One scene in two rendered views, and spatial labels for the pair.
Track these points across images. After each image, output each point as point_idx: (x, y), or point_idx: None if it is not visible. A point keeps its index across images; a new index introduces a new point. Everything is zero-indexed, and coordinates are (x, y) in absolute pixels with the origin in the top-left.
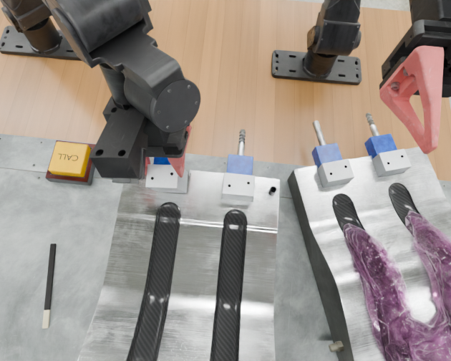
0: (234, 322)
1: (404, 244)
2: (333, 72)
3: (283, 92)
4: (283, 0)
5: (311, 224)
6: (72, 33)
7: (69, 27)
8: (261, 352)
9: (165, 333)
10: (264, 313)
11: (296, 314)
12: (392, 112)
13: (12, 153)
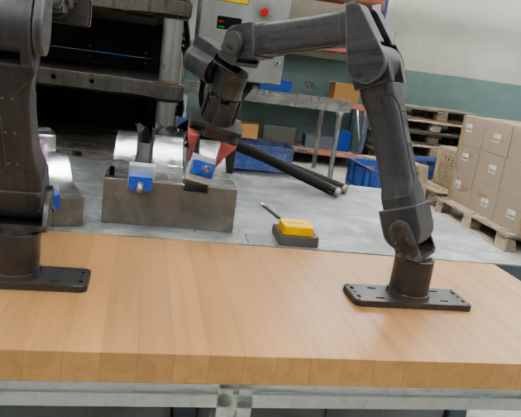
0: (139, 159)
1: None
2: None
3: (74, 266)
4: (49, 348)
5: (73, 184)
6: None
7: None
8: (123, 146)
9: (180, 155)
10: (119, 159)
11: (85, 194)
12: None
13: (353, 246)
